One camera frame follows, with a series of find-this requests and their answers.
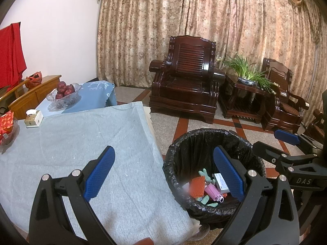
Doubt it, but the dark wooden cushioned armchair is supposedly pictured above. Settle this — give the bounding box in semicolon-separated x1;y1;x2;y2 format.
262;57;311;133

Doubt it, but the orange textured sponge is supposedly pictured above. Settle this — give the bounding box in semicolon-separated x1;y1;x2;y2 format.
189;176;206;198

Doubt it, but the pink face mask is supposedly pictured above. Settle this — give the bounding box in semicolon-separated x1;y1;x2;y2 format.
204;184;228;203

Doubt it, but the red cloth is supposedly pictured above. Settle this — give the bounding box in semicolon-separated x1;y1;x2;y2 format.
0;22;27;88

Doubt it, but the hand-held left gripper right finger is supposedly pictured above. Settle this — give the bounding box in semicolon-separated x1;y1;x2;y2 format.
213;145;300;245

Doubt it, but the glass fruit bowl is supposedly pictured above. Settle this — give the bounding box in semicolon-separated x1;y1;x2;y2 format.
46;83;83;108

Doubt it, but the bin with black bag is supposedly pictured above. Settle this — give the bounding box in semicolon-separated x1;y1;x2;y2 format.
163;128;266;231

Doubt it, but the white and blue carton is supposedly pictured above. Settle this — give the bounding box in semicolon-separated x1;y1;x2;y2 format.
213;173;230;194

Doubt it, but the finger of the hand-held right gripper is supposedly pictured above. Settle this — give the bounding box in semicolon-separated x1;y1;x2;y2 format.
252;141;298;178
274;129;327;156

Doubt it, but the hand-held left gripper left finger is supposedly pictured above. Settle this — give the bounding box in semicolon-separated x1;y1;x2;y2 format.
29;145;116;245

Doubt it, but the green rubber glove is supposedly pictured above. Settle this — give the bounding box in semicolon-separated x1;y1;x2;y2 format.
198;168;219;207

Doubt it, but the beige floral curtain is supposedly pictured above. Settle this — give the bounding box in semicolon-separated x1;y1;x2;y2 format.
96;0;327;102

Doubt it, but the potted green plant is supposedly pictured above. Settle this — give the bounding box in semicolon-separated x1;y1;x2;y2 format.
217;52;278;95

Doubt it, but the wooden cabinet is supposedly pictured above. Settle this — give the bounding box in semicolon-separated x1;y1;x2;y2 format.
0;75;62;120

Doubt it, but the grey-blue blanket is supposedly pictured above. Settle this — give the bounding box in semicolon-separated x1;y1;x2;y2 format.
0;101;196;245

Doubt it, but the small glass bowl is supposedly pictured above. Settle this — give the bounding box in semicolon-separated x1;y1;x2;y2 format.
0;119;19;146

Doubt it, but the dark wooden chair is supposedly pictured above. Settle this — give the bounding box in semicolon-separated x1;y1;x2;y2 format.
304;108;327;138

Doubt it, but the dark wooden side table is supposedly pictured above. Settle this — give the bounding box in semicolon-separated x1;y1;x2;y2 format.
218;73;272;124

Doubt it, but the white tissue box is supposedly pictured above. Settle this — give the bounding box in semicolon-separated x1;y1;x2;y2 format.
25;109;44;128

